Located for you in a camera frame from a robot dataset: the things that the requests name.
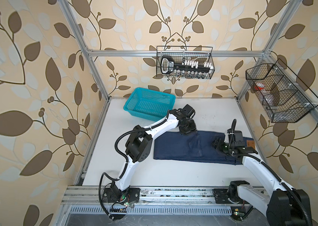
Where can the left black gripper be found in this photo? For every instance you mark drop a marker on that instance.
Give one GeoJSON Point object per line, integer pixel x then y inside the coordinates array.
{"type": "Point", "coordinates": [191, 130]}

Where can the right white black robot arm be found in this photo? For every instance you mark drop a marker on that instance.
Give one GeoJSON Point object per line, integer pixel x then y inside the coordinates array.
{"type": "Point", "coordinates": [282, 205]}

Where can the black wire basket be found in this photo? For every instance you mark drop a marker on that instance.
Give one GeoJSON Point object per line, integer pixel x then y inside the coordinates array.
{"type": "Point", "coordinates": [198, 53]}
{"type": "Point", "coordinates": [286, 98]}

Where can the dark blue denim trousers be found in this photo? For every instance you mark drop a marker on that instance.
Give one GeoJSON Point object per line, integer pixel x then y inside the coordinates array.
{"type": "Point", "coordinates": [195, 147]}

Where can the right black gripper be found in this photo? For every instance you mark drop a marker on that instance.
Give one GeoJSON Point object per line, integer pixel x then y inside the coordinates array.
{"type": "Point", "coordinates": [218, 143]}

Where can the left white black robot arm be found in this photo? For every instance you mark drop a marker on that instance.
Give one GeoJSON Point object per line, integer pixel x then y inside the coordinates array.
{"type": "Point", "coordinates": [135, 146]}

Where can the teal plastic basket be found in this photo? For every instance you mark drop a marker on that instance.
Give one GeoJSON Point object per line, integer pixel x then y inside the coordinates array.
{"type": "Point", "coordinates": [149, 104]}

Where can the red capped clear container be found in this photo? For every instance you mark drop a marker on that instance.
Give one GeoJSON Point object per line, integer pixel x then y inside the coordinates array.
{"type": "Point", "coordinates": [258, 86]}

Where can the black socket tool set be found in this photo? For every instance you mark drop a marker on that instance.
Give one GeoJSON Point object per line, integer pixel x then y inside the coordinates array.
{"type": "Point", "coordinates": [188, 69]}

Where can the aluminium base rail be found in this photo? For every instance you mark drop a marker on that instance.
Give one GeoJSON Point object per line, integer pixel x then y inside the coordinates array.
{"type": "Point", "coordinates": [153, 200]}

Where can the right black wire basket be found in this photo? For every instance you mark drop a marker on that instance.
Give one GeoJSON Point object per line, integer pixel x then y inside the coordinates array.
{"type": "Point", "coordinates": [286, 98]}

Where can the back black wire basket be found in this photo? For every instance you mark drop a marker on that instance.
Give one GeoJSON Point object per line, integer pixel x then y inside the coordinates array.
{"type": "Point", "coordinates": [198, 53]}

